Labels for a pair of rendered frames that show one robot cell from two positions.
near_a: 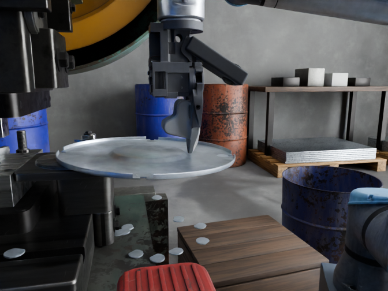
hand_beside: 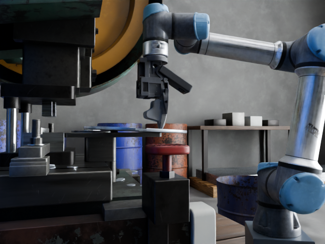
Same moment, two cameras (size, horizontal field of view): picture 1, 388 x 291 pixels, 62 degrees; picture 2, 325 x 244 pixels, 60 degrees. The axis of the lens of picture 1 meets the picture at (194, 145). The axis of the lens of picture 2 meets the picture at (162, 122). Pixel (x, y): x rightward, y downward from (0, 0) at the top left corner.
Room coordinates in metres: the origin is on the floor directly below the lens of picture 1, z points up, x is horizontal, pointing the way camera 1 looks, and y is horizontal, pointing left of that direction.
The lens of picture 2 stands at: (-0.27, 0.07, 0.78)
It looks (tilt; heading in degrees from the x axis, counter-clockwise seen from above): 2 degrees up; 355
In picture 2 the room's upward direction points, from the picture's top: straight up
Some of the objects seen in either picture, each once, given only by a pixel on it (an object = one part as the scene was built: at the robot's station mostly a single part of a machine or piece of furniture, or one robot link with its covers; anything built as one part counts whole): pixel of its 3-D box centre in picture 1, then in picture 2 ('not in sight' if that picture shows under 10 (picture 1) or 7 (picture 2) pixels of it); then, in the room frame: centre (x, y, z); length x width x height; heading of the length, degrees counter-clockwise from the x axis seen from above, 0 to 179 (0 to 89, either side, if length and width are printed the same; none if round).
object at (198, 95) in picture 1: (194, 100); (163, 99); (0.53, 0.00, 0.87); 0.05 x 0.02 x 0.09; 12
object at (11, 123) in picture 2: not in sight; (11, 121); (0.39, 0.36, 0.81); 0.02 x 0.02 x 0.14
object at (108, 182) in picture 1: (109, 194); (112, 154); (0.52, 0.14, 0.72); 0.25 x 0.14 x 0.14; 102
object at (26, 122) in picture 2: not in sight; (24, 123); (0.55, 0.39, 0.81); 0.02 x 0.02 x 0.14
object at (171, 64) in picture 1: (176, 62); (153, 79); (0.55, 0.03, 0.94); 0.09 x 0.08 x 0.12; 102
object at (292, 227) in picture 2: (371, 267); (275, 215); (0.65, -0.39, 0.50); 0.15 x 0.15 x 0.10
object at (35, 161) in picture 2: not in sight; (35, 144); (0.32, 0.28, 0.76); 0.17 x 0.06 x 0.10; 12
